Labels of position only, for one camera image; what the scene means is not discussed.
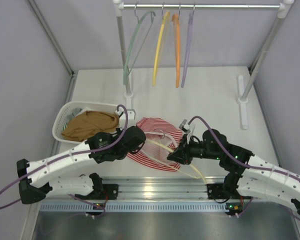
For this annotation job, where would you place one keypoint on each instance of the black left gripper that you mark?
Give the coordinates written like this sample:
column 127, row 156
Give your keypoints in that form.
column 139, row 146

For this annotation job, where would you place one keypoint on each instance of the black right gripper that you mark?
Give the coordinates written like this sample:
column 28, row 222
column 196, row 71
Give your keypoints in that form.
column 183, row 156

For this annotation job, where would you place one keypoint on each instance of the cream hanger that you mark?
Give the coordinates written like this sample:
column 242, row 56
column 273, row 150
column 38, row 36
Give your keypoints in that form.
column 184, row 160

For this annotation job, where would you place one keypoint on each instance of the red white striped tank top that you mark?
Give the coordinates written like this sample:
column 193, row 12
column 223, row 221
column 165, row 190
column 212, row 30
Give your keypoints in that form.
column 162, row 138

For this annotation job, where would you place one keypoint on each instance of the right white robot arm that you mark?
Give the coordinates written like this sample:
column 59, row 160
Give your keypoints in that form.
column 248, row 176

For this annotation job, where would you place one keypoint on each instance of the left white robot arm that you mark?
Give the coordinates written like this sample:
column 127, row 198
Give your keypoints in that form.
column 45, row 178

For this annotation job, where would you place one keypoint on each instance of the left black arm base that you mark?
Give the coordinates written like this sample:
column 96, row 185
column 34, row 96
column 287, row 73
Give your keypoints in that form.
column 106, row 192

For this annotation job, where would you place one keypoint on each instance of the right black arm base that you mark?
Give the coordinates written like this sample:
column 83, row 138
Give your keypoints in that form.
column 221, row 191

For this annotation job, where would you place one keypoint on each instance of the orange hanger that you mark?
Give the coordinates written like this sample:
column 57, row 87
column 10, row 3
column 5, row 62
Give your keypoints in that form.
column 177, row 47

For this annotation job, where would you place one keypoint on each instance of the yellow hanger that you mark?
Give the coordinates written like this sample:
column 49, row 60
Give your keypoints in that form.
column 160, row 45

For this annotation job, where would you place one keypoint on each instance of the purple hanger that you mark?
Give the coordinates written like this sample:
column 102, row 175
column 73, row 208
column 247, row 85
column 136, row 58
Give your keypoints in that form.
column 187, row 48

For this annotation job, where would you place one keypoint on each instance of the silver clothes rack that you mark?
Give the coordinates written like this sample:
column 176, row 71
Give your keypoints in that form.
column 223, row 34

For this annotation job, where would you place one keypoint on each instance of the tan brown garment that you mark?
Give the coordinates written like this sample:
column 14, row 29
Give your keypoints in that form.
column 89, row 123

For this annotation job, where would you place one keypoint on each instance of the white plastic laundry basket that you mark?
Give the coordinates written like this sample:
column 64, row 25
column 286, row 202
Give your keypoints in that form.
column 71, row 110

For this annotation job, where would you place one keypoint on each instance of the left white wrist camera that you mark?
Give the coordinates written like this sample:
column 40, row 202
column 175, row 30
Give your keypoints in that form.
column 128, row 118

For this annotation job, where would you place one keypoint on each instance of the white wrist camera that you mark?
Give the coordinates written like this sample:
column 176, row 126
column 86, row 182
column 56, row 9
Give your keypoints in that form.
column 128, row 118
column 188, row 128

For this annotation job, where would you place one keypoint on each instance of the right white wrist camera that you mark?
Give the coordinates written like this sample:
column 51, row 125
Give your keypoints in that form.
column 188, row 128

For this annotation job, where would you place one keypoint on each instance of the aluminium mounting rail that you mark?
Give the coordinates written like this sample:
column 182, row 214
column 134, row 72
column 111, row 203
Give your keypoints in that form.
column 159, row 189

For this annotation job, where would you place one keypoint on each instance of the white slotted cable duct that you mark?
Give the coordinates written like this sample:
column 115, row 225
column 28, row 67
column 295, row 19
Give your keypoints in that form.
column 135, row 207

